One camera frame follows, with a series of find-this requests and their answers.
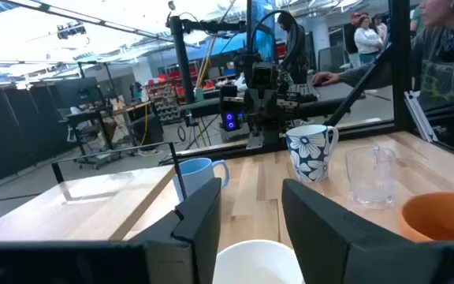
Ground black aluminium table frame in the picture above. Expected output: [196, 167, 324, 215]
[158, 0, 454, 166]

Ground black backlit keyboard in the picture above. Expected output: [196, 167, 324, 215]
[287, 82, 322, 103]

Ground light blue ribbed mug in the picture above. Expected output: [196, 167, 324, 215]
[172, 157, 230, 203]

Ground clear glass cup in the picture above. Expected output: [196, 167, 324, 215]
[344, 144, 397, 210]

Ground black room divider panels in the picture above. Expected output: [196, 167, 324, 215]
[0, 77, 102, 185]

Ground small white mug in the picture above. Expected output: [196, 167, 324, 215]
[212, 239, 305, 284]

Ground person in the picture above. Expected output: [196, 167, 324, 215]
[343, 11, 364, 69]
[371, 13, 389, 43]
[312, 0, 454, 112]
[353, 14, 385, 65]

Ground orange faceted mug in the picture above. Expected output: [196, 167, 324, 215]
[399, 192, 454, 243]

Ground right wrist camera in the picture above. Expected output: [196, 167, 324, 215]
[251, 62, 280, 90]

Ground dark grey side desk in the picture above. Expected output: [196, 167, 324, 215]
[178, 80, 367, 119]

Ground red storage bin rack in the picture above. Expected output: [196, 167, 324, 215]
[145, 65, 217, 124]

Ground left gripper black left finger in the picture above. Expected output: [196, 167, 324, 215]
[130, 177, 222, 284]

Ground black box blue lights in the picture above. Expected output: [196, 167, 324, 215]
[219, 84, 240, 133]

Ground silver aluminium bracket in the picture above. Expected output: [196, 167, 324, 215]
[404, 90, 439, 144]

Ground black equipment cart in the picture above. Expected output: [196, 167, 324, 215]
[58, 100, 153, 170]

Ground blue white floral mug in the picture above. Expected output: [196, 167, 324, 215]
[285, 124, 340, 184]

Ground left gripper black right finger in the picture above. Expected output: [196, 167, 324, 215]
[281, 178, 411, 284]

